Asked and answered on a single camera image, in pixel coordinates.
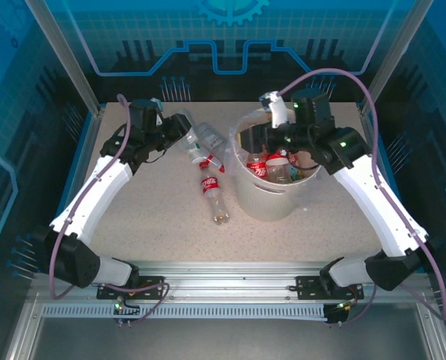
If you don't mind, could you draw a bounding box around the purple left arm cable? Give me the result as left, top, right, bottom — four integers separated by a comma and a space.
49, 93, 170, 324

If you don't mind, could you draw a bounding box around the beige plastic bin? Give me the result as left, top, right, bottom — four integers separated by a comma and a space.
228, 108, 323, 223

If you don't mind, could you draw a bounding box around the red cap cola bottle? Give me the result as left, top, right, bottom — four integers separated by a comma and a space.
265, 148, 295, 185

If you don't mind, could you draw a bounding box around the aluminium frame post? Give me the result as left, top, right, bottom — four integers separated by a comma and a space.
23, 0, 106, 117
356, 0, 436, 117

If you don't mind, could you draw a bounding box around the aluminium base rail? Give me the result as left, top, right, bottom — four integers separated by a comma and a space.
31, 260, 433, 303

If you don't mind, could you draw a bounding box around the clear bottle white label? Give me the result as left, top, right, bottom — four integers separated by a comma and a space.
194, 123, 226, 157

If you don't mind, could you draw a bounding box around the white slotted cable duct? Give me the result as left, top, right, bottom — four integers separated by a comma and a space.
42, 301, 331, 320

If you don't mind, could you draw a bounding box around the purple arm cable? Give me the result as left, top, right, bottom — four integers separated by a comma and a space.
277, 67, 446, 327
49, 93, 170, 324

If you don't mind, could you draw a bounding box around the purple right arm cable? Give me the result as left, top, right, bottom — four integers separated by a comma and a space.
277, 67, 446, 327

